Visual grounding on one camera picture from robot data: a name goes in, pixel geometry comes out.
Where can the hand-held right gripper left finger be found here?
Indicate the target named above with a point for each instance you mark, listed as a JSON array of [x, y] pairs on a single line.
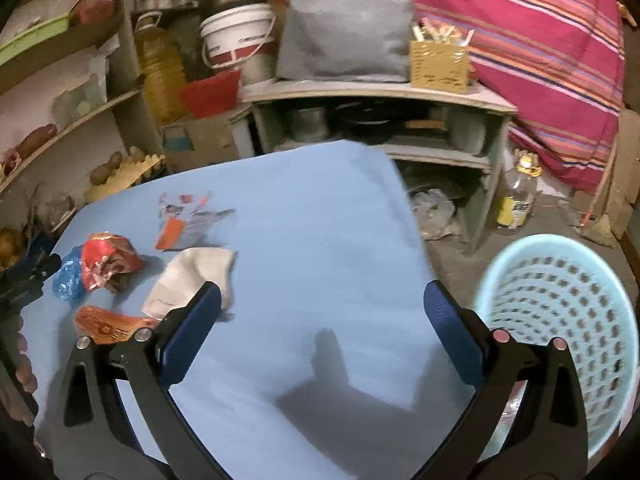
[[192, 332]]

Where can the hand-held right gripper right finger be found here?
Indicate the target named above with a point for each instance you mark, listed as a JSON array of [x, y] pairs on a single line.
[[452, 332]]

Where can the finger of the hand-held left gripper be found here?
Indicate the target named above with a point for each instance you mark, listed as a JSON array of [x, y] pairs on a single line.
[[27, 280]]

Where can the blue plastic bag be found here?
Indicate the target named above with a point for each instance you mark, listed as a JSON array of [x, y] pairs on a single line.
[[67, 280]]

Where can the white packet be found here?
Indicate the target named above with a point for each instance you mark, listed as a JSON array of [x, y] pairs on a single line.
[[190, 270]]

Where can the red snack wrapper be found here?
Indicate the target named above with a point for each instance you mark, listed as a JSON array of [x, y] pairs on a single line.
[[105, 260]]

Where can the orange foil wrapper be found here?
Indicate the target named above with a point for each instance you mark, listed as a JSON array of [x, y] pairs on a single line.
[[107, 325]]

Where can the light blue plastic basket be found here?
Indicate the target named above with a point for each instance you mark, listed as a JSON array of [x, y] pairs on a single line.
[[550, 310]]

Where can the clear orange wrapper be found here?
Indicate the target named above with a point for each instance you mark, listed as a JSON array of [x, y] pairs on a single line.
[[185, 220]]

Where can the person's left hand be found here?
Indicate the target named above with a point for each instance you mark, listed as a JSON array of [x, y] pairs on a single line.
[[22, 360]]

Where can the blue plastic crate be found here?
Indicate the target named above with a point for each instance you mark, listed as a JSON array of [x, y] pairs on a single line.
[[30, 255]]

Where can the net bag of potatoes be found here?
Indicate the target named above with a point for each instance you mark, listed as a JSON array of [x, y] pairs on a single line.
[[12, 247]]

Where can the crumpled clear plastic bag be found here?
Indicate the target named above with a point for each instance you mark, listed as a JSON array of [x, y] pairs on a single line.
[[432, 212]]

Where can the large potato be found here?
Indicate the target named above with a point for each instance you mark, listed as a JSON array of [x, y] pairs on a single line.
[[106, 170]]

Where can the sweet potato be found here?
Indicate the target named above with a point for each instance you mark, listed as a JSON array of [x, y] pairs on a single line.
[[37, 140]]

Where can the yellow egg tray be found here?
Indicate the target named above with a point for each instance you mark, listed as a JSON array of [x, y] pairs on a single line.
[[127, 180]]

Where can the yellow cap bottle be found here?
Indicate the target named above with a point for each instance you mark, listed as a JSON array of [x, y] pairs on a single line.
[[517, 200]]

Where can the small potato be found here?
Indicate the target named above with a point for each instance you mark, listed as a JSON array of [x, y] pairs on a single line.
[[136, 153]]

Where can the wooden shelf unit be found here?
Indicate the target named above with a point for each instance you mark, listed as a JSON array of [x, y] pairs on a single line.
[[65, 115]]

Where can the clear plastic container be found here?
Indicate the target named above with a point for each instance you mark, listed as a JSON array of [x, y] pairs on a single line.
[[80, 102]]

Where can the cardboard box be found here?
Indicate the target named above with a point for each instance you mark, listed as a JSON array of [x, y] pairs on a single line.
[[205, 142]]

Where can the stack of cardboard pieces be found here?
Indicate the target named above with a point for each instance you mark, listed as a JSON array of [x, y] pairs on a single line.
[[617, 195]]

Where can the black pan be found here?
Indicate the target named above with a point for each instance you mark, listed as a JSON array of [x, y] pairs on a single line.
[[367, 114]]

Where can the small steel pot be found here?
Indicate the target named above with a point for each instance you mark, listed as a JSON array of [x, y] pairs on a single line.
[[309, 125]]

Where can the red plastic bowl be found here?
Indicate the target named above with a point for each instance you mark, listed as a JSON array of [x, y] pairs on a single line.
[[210, 92]]

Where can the green plastic tray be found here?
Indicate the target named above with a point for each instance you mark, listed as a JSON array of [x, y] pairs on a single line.
[[35, 37]]

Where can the large oil bottle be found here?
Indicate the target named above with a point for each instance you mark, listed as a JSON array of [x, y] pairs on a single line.
[[160, 70]]

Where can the low grey shelf unit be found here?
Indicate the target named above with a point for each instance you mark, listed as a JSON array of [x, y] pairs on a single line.
[[380, 92]]

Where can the yellow utensil holder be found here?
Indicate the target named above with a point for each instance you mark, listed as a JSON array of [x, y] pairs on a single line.
[[440, 67]]

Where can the small red plastic basket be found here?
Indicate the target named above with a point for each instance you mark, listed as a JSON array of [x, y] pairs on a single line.
[[95, 7]]

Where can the white plastic bucket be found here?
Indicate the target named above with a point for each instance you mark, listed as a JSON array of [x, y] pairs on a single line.
[[235, 35]]

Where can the red striped cloth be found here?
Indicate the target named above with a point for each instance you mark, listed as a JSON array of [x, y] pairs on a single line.
[[525, 35]]

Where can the grey fabric bag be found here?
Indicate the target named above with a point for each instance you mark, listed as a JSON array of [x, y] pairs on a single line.
[[345, 30]]

